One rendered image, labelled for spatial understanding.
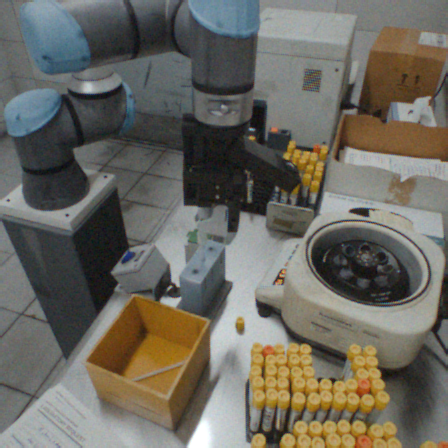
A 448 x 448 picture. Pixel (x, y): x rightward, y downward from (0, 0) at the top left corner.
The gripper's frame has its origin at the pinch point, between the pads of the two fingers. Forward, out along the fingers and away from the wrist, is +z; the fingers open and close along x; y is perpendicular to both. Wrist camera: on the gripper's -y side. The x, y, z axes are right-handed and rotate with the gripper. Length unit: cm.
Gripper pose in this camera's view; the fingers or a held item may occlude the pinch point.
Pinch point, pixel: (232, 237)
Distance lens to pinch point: 64.7
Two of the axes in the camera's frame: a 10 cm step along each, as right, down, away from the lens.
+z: -0.3, 7.7, 6.4
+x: 0.3, 6.4, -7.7
